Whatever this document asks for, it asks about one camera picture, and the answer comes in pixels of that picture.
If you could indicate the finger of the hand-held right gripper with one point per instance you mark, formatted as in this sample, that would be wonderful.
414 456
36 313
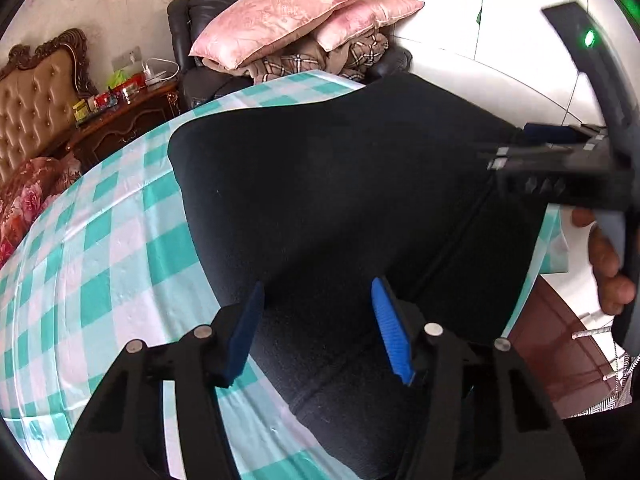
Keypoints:
530 156
552 133

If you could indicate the dark wooden nightstand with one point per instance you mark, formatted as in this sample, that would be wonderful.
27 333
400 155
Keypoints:
125 125

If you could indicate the tan tufted wooden headboard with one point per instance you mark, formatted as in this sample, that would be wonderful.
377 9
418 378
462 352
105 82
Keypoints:
35 95

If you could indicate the white power strip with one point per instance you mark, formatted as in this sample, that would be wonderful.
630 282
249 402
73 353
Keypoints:
160 72

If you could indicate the dark leather armchair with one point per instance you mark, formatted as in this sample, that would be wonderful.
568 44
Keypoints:
200 85

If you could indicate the brown plaid blanket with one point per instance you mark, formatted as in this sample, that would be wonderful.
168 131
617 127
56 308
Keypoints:
300 62

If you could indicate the person's right hand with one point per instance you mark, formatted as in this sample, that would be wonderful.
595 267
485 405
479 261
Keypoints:
602 257

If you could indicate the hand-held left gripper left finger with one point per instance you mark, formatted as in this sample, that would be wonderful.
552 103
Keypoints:
245 330

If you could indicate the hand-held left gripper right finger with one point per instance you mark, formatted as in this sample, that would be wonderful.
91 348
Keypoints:
392 335

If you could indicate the person's patterned grey garment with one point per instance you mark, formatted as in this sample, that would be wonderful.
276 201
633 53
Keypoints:
620 390

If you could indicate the large pink pillow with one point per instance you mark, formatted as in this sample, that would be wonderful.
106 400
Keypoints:
270 15

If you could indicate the teal white checked sheet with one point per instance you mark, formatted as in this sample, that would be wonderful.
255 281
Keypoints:
100 260

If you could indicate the green tissue packet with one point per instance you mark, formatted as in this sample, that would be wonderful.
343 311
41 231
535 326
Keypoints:
118 78

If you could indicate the small pink pillow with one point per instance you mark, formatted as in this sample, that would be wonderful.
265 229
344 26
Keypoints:
372 17

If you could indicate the yellow box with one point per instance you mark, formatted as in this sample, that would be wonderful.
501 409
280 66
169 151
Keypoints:
80 110

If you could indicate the black pants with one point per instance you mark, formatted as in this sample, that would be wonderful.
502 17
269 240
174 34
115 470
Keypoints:
325 185

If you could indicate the cream red floral quilt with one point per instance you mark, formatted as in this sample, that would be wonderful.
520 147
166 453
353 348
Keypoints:
25 195

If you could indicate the white wall outlet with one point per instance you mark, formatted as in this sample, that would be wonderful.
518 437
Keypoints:
127 57

